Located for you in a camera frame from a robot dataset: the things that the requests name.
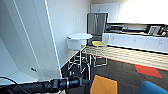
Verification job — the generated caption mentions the white wardrobe door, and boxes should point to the white wardrobe door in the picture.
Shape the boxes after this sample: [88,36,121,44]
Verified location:
[11,0,64,83]

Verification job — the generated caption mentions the round white high table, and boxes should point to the round white high table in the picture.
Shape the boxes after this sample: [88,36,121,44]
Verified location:
[67,32,94,68]

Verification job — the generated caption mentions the stainless steel refrigerator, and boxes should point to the stainless steel refrigerator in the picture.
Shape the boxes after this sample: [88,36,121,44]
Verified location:
[86,12,109,46]

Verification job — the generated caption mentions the black microwave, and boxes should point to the black microwave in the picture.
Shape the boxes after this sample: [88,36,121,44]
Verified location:
[109,24,125,34]

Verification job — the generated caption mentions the white lower kitchen cabinets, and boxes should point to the white lower kitchen cabinets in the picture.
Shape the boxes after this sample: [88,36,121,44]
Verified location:
[101,31,168,55]

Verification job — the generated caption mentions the white kitchen cabinets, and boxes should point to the white kitchen cabinets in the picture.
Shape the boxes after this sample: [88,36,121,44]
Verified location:
[90,1,168,26]
[101,31,168,55]

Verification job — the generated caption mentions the white upper kitchen cabinets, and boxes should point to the white upper kitchen cabinets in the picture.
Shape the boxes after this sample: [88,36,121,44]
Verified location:
[90,1,168,26]

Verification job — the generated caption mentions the grey countertop appliance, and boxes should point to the grey countertop appliance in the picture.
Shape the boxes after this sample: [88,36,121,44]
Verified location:
[146,25,164,36]

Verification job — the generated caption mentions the yellow seat wire-leg stool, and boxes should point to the yellow seat wire-leg stool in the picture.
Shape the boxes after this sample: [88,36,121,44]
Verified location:
[90,39,110,68]

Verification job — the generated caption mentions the white wall switch plate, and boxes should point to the white wall switch plate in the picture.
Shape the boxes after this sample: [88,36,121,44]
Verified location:
[77,15,82,25]

